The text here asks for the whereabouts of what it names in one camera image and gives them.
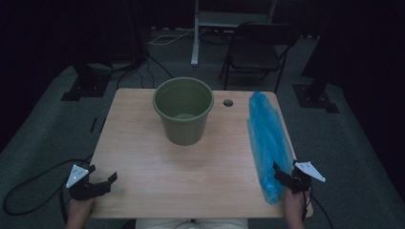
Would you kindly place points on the black folding chair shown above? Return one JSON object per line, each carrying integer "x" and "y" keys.
{"x": 254, "y": 57}

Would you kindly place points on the person's right hand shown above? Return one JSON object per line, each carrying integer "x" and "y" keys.
{"x": 294, "y": 208}

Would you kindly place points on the blue plastic bag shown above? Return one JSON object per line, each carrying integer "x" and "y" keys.
{"x": 269, "y": 143}

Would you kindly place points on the white metal stand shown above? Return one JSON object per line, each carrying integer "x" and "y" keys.
{"x": 196, "y": 41}

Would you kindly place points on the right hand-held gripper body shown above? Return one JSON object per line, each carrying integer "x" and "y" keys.
{"x": 302, "y": 178}

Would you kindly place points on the green plastic bucket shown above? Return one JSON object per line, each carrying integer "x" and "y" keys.
{"x": 183, "y": 111}

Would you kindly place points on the black stand with base plate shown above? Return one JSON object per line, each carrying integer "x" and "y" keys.
{"x": 315, "y": 98}
{"x": 86, "y": 86}

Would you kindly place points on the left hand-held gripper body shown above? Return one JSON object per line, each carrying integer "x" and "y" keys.
{"x": 83, "y": 188}

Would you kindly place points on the person's left hand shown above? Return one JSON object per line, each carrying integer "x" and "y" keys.
{"x": 80, "y": 210}

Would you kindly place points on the person's light trousers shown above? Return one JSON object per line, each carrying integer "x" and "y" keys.
{"x": 191, "y": 224}

